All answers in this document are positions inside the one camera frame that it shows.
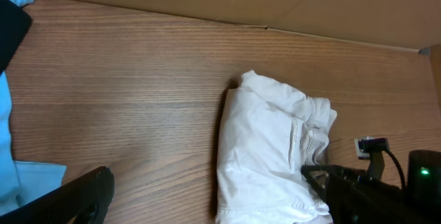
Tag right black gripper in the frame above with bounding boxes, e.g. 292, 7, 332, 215
300, 165, 413, 224

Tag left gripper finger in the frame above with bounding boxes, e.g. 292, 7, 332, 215
1, 166, 114, 224

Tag beige shorts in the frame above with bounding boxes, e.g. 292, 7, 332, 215
216, 70, 337, 223

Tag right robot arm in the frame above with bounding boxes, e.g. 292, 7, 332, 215
301, 150, 440, 224

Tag light blue garment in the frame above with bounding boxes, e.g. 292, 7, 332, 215
1, 0, 66, 215

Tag black garment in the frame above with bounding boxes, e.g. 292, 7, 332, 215
0, 0, 32, 72

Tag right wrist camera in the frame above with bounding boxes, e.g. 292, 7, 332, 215
354, 136, 389, 180

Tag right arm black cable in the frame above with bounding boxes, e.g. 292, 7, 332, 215
384, 149, 407, 192

